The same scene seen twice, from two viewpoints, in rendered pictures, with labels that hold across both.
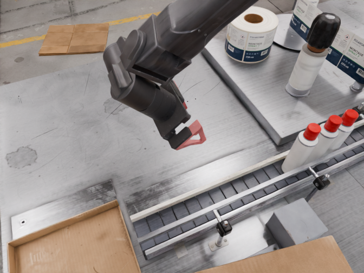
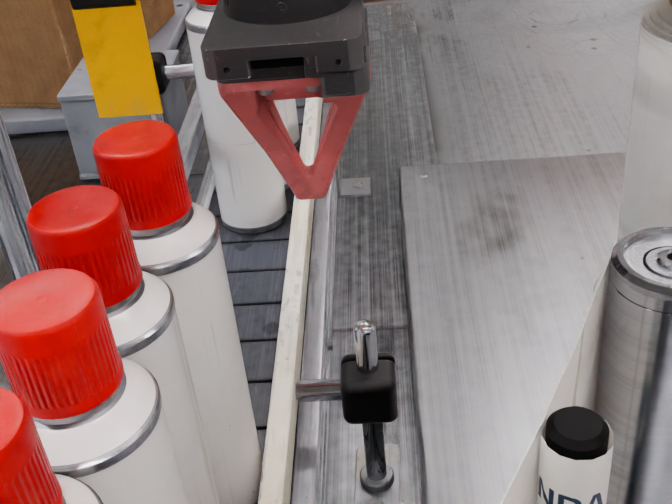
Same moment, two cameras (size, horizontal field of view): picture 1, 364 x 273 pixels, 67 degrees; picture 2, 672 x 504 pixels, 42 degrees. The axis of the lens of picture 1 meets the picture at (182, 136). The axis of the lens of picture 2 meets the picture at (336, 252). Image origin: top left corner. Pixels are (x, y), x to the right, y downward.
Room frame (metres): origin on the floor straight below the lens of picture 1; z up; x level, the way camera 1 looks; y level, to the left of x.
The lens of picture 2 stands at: (0.82, -0.93, 1.23)
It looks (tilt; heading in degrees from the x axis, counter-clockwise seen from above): 34 degrees down; 119
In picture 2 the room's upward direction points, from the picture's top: 6 degrees counter-clockwise
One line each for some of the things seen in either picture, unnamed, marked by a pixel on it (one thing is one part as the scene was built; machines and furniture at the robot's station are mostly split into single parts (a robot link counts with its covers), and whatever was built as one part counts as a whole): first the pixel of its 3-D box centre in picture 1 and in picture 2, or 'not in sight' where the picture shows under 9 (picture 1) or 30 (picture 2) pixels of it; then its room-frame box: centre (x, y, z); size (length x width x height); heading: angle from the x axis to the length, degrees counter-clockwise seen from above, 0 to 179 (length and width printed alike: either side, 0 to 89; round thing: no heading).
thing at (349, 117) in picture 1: (335, 137); (235, 93); (0.49, -0.45, 0.98); 0.05 x 0.05 x 0.20
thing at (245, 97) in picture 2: not in sight; (303, 100); (0.62, -0.59, 1.06); 0.07 x 0.07 x 0.09; 24
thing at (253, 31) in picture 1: (249, 34); not in sight; (1.06, -0.29, 0.95); 0.20 x 0.20 x 0.14
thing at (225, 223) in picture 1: (217, 226); not in sight; (0.25, -0.09, 0.91); 0.07 x 0.03 x 0.16; 24
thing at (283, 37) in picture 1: (296, 31); not in sight; (1.19, -0.55, 0.89); 0.31 x 0.31 x 0.01
